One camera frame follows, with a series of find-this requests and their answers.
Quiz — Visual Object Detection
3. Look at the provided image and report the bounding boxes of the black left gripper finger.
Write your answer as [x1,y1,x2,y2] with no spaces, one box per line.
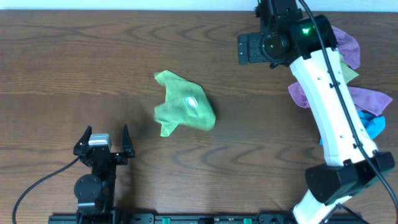
[122,124,134,154]
[74,126,92,152]

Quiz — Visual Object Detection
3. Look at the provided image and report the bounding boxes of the light green microfiber cloth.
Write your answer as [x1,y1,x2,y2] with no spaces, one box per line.
[154,70,216,137]

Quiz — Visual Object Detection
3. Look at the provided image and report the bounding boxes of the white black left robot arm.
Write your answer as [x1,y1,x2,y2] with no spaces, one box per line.
[73,125,136,214]

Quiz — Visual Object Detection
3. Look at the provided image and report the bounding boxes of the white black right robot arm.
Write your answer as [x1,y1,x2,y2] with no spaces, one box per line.
[238,0,395,223]

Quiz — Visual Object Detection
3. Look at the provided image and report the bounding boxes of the upper purple cloth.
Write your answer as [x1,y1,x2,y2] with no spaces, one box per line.
[332,26,360,70]

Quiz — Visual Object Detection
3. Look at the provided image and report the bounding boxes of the purple cloth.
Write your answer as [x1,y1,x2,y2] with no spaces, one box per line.
[332,26,360,70]
[288,82,393,116]

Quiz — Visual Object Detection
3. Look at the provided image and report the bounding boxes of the olive green cloth in pile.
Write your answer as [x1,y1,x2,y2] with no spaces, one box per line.
[340,55,359,83]

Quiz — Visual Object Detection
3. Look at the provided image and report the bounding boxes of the lower purple cloth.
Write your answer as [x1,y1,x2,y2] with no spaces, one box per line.
[288,82,393,116]

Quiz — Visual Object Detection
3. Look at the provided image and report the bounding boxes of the blue cloth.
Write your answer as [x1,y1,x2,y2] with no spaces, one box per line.
[318,110,386,146]

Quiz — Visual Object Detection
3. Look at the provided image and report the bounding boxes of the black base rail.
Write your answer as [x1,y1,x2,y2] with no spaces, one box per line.
[48,212,363,224]

